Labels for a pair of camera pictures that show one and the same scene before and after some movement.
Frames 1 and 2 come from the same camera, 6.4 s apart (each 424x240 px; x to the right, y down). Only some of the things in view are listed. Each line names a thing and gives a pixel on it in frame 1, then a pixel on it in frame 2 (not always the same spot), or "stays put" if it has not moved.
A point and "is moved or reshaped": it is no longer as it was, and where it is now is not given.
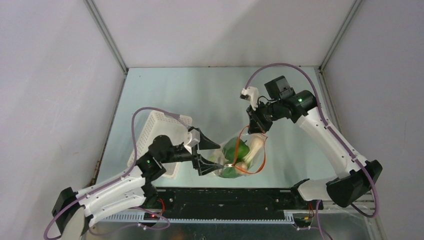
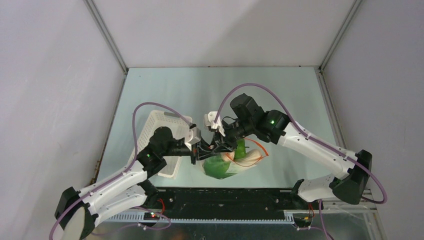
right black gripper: [257, 120] -> [224, 141]
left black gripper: [203, 166] -> [200, 150]
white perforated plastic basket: [149, 125] stays put
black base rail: [228, 198] stays put
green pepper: [229, 150] stays put
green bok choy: [256, 144] -> [217, 166]
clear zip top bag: [242, 153] is moved or reshaped
